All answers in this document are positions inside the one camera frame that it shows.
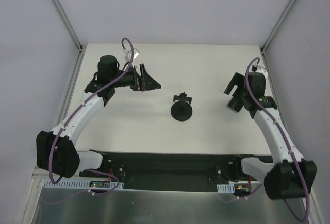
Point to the white cable duct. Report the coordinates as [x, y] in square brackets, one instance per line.
[226, 188]
[84, 184]

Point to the right white cable duct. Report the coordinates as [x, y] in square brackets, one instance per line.
[226, 188]

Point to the aluminium frame post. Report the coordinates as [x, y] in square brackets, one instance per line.
[278, 24]
[67, 24]

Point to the left white cable duct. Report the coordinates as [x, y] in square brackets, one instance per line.
[84, 184]

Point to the left aluminium frame post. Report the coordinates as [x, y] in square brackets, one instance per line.
[67, 24]

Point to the right aluminium frame post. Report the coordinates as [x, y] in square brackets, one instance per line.
[278, 24]

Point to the black phone stand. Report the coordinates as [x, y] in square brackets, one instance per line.
[181, 110]

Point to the black smartphone clear case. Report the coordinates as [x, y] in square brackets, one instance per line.
[235, 104]

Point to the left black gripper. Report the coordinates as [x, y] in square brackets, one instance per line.
[139, 80]

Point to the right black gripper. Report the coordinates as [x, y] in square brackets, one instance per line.
[237, 93]

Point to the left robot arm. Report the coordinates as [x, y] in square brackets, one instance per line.
[56, 151]

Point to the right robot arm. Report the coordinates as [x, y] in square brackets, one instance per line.
[291, 175]

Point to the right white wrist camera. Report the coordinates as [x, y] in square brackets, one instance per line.
[260, 69]

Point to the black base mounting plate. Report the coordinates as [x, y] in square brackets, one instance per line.
[172, 172]

